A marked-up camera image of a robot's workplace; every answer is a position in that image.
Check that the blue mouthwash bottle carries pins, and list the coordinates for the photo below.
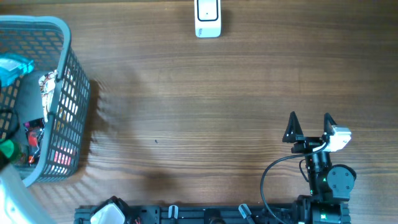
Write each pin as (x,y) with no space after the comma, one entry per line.
(14,66)

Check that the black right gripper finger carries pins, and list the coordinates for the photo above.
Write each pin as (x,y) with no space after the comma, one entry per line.
(293,132)
(328,124)

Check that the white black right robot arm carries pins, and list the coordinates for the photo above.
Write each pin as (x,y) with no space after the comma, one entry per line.
(330,185)

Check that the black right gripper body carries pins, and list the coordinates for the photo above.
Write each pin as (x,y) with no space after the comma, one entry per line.
(306,144)

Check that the green lid jar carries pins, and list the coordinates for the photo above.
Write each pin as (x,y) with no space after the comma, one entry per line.
(17,153)

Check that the black mounting rail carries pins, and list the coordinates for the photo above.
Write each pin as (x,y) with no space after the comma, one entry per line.
(200,215)

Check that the white barcode scanner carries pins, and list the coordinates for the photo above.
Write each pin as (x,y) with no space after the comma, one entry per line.
(207,18)

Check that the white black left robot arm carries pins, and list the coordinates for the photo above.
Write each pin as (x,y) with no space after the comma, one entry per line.
(19,206)

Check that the black red snack wrapper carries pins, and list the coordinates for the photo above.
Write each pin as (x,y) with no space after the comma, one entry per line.
(34,131)

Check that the white brown cookie bag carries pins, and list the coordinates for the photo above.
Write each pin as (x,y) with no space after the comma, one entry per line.
(47,85)

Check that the grey plastic mesh basket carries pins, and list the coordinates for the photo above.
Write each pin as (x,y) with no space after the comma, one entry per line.
(47,41)

